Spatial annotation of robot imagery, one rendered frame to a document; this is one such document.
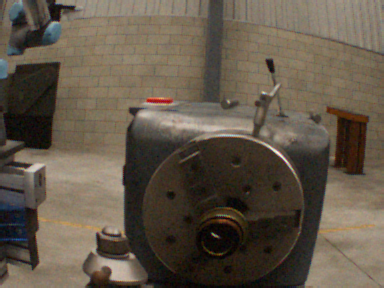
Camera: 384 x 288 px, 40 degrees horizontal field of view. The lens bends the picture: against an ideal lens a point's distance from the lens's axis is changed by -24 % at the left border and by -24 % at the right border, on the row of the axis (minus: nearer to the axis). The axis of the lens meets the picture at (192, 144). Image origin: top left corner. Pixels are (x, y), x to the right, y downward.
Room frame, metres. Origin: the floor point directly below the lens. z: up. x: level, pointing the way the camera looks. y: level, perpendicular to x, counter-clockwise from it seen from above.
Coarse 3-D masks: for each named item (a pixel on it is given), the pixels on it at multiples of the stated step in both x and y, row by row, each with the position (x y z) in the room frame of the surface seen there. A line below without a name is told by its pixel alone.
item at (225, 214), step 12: (204, 216) 1.10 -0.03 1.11; (216, 216) 1.06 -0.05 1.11; (228, 216) 1.06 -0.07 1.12; (240, 216) 1.09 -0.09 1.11; (204, 228) 1.04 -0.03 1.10; (216, 228) 1.04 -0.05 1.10; (228, 228) 1.03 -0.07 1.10; (240, 228) 1.06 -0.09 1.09; (204, 240) 1.06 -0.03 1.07; (216, 240) 1.11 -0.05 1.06; (228, 240) 1.11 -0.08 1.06; (240, 240) 1.04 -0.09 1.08; (204, 252) 1.04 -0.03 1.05; (216, 252) 1.05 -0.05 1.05; (228, 252) 1.04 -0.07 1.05
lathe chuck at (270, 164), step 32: (224, 160) 1.19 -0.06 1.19; (256, 160) 1.18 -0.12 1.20; (288, 160) 1.21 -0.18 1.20; (160, 192) 1.20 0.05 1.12; (224, 192) 1.18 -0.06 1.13; (256, 192) 1.18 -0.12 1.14; (288, 192) 1.17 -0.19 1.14; (160, 224) 1.20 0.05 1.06; (192, 224) 1.19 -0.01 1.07; (160, 256) 1.20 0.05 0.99; (256, 256) 1.17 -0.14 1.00
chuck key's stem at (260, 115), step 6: (264, 96) 1.21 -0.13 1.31; (270, 96) 1.21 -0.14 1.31; (258, 108) 1.22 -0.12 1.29; (264, 108) 1.21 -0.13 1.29; (258, 114) 1.21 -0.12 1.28; (264, 114) 1.21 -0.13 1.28; (258, 120) 1.21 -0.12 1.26; (264, 120) 1.22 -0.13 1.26; (258, 126) 1.22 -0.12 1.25; (252, 132) 1.22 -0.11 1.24; (258, 132) 1.22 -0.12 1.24
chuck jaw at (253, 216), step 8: (248, 216) 1.13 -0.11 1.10; (256, 216) 1.13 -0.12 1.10; (264, 216) 1.13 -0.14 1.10; (272, 216) 1.12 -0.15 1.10; (280, 216) 1.13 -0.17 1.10; (288, 216) 1.13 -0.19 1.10; (296, 216) 1.17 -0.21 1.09; (248, 224) 1.10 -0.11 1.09; (256, 224) 1.10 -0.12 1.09; (264, 224) 1.12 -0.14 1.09; (272, 224) 1.12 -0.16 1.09; (280, 224) 1.14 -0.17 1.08; (288, 224) 1.13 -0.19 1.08; (296, 224) 1.17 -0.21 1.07; (248, 232) 1.10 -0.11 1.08; (256, 232) 1.11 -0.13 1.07; (264, 232) 1.11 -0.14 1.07; (272, 232) 1.13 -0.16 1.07; (280, 232) 1.13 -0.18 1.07; (288, 232) 1.13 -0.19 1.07
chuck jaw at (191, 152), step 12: (180, 156) 1.20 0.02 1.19; (192, 156) 1.15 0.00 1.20; (192, 168) 1.16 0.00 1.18; (204, 168) 1.15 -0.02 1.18; (192, 180) 1.15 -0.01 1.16; (204, 180) 1.13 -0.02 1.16; (192, 192) 1.13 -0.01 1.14; (204, 192) 1.13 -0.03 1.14; (216, 192) 1.13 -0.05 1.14; (204, 204) 1.11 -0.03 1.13; (216, 204) 1.11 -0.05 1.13
